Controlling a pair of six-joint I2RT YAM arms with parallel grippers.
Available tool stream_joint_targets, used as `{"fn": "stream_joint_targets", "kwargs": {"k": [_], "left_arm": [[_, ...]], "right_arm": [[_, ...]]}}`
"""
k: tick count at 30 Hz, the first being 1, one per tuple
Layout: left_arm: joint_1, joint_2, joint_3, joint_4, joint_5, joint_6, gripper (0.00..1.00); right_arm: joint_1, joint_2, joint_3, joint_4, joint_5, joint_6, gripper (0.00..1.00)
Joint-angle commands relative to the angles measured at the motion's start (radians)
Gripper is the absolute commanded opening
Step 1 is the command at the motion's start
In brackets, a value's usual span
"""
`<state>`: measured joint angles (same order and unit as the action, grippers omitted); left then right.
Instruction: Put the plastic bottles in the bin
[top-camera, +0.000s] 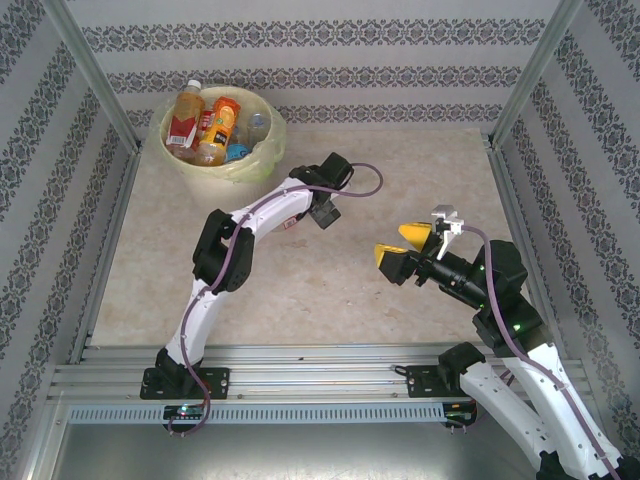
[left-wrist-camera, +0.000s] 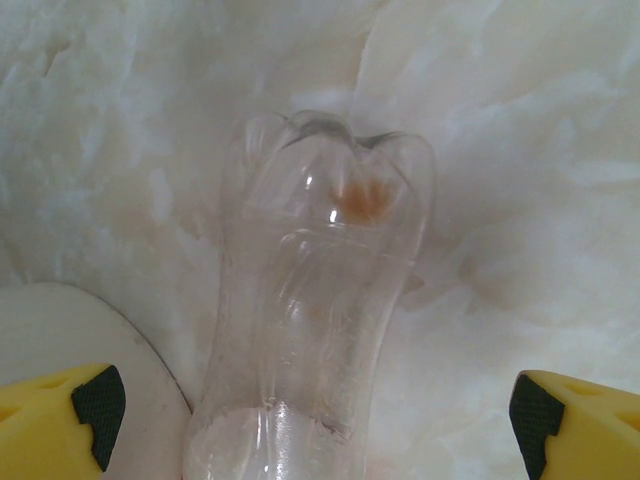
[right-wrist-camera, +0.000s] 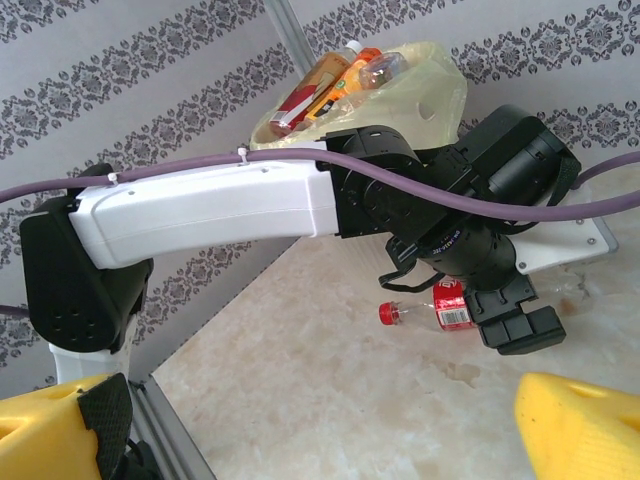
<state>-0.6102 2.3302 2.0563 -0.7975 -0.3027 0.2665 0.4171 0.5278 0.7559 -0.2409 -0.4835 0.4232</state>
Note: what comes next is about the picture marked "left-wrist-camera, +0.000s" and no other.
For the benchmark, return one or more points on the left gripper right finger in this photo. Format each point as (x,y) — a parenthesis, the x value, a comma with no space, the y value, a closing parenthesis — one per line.
(595,430)

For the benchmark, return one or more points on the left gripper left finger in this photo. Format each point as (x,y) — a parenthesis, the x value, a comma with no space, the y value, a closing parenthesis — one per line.
(40,430)

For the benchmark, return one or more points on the red-capped cola bottle red label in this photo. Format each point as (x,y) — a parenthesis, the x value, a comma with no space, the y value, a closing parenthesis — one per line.
(310,300)

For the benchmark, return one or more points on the white ribbed plastic bin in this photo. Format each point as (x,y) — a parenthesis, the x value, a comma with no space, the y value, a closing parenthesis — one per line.
(75,325)

